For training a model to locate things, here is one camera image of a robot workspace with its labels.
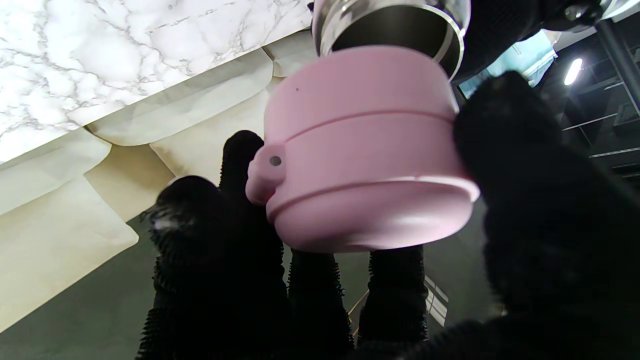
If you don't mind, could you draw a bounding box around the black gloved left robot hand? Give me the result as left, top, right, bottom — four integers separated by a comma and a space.
452, 0, 566, 83

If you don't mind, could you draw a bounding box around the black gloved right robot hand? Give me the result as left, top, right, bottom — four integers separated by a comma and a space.
135, 70, 640, 360

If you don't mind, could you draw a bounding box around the pink thermos bottle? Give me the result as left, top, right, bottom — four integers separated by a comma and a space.
311, 0, 472, 82

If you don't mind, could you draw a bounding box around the pink thermos lid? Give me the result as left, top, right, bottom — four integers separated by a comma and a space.
245, 45, 481, 253

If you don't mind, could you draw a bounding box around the cream fabric sofa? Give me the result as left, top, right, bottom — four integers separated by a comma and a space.
0, 30, 321, 333

